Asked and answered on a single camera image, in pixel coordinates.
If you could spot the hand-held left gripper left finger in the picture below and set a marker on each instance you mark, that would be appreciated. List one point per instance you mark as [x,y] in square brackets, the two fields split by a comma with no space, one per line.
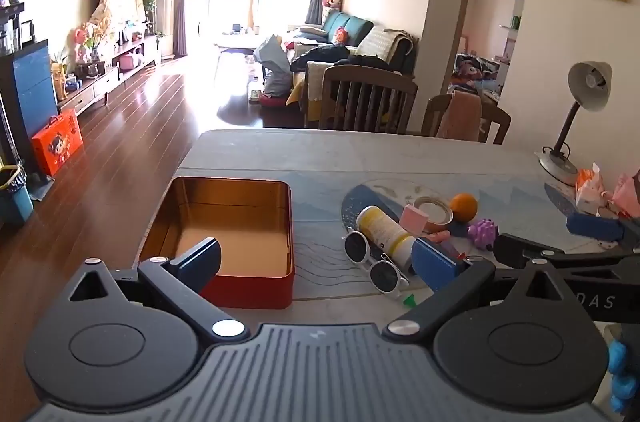
[200,263]

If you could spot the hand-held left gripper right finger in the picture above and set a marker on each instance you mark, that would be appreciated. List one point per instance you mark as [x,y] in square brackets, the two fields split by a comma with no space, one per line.
[435,264]

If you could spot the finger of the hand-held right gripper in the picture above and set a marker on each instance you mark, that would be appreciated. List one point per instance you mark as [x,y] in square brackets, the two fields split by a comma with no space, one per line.
[520,249]
[595,227]

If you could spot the pink tube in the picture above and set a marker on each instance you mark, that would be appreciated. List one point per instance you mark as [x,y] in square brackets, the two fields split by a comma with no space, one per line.
[439,235]

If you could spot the purple spiky toy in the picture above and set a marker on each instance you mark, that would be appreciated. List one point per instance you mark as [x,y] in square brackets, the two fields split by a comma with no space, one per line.
[482,232]

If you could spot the pink block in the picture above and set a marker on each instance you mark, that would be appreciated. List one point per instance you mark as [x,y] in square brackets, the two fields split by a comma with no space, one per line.
[414,217]

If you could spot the red tin box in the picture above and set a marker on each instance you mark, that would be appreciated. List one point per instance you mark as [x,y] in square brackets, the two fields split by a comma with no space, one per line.
[240,222]

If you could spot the brown tape roll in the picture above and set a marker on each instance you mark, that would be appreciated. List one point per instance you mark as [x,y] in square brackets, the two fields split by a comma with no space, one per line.
[432,204]

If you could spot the white and yellow bottle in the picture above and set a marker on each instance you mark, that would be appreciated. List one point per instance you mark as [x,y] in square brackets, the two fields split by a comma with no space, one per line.
[382,229]

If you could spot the orange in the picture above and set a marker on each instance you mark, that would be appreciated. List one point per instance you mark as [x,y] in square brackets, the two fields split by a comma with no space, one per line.
[464,207]

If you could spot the white sunglasses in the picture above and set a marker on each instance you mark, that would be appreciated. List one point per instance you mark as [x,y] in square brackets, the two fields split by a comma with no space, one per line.
[356,247]

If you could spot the person's right hand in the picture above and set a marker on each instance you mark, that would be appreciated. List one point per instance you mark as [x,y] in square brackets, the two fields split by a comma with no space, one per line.
[621,372]

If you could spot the pink bag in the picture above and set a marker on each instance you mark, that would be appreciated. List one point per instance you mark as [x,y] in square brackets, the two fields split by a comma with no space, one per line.
[625,197]

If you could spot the grey desk lamp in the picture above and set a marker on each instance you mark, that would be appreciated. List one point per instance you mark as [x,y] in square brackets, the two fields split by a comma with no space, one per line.
[590,85]

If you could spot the pink towel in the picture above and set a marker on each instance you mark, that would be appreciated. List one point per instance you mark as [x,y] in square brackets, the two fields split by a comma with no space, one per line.
[460,115]

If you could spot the orange gift box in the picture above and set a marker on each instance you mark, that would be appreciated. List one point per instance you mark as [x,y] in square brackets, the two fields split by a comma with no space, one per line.
[57,142]

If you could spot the blue waste bin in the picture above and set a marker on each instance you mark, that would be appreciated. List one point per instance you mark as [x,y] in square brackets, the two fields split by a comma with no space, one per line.
[17,202]

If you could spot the dark wooden slatted chair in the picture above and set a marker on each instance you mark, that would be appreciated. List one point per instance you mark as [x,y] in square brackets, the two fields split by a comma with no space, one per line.
[370,75]

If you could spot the light blue bag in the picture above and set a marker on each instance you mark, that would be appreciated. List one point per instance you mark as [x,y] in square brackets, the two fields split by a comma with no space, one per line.
[272,60]

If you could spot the wooden tv cabinet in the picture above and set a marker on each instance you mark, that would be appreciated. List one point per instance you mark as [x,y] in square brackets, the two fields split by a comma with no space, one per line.
[130,52]

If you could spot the coffee table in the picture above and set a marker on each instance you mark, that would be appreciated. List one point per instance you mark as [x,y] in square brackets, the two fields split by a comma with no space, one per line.
[240,40]

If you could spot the white sofa blanket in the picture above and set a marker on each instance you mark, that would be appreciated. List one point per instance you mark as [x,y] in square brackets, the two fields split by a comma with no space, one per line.
[382,42]

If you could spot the black clothes pile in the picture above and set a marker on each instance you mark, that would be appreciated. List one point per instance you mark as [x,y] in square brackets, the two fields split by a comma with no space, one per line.
[320,55]

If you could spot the black cabinet with blue panel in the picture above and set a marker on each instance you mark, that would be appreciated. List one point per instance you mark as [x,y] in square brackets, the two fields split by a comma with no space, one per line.
[32,87]

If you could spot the red doll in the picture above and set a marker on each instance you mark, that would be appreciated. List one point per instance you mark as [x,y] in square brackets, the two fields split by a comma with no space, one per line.
[341,35]

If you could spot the teal sofa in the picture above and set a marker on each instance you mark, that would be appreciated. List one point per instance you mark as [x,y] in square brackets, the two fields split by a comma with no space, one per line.
[357,25]

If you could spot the white standing air conditioner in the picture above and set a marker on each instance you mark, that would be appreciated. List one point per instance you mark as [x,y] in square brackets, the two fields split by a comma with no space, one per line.
[167,2]

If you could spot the plush toy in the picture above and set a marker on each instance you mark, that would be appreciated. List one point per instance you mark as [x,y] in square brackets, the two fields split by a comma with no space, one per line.
[332,1]

